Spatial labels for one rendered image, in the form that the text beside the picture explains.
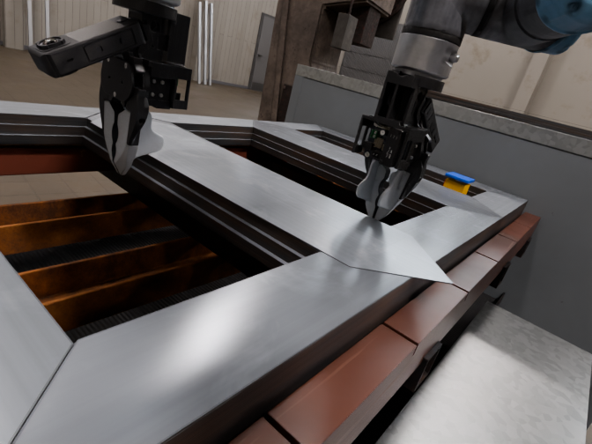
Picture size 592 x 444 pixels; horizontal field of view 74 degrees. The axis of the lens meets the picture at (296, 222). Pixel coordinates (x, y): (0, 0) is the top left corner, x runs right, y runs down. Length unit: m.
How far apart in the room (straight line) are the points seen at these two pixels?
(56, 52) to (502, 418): 0.69
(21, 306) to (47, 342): 0.04
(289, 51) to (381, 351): 4.80
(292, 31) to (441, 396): 4.74
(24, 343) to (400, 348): 0.30
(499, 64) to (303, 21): 6.72
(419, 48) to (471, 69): 10.60
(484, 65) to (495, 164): 9.79
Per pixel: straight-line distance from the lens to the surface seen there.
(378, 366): 0.37
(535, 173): 1.27
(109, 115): 0.57
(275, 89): 5.09
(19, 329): 0.30
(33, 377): 0.26
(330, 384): 0.33
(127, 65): 0.52
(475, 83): 11.03
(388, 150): 0.52
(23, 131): 0.82
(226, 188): 0.57
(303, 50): 4.97
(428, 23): 0.54
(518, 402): 0.71
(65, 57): 0.49
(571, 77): 10.48
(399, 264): 0.48
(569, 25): 0.44
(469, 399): 0.65
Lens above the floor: 1.05
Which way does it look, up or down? 21 degrees down
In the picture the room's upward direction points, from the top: 15 degrees clockwise
